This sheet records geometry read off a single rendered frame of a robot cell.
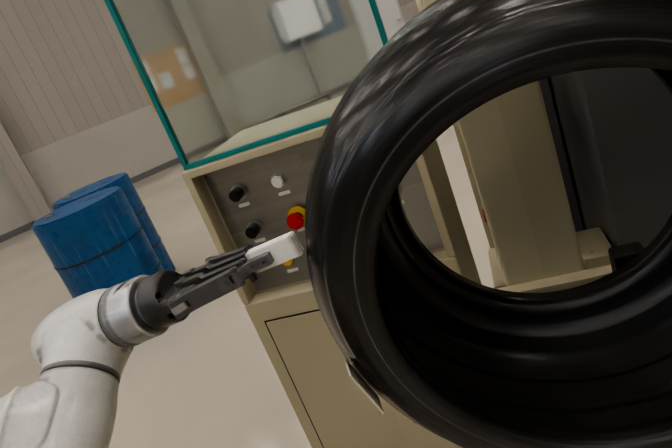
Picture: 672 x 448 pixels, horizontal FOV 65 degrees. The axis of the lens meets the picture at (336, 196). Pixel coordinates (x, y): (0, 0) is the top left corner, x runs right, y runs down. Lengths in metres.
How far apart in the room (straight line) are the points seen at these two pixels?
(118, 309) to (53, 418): 0.14
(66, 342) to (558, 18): 0.69
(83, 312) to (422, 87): 0.56
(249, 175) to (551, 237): 0.69
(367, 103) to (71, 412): 0.52
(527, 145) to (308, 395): 0.93
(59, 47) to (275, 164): 10.29
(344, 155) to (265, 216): 0.82
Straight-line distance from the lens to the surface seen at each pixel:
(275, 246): 0.66
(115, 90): 11.39
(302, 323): 1.36
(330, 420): 1.55
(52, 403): 0.77
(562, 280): 0.96
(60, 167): 11.33
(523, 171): 0.89
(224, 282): 0.67
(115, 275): 3.89
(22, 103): 11.34
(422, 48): 0.48
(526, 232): 0.93
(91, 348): 0.80
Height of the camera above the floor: 1.46
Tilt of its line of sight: 17 degrees down
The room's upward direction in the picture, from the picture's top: 21 degrees counter-clockwise
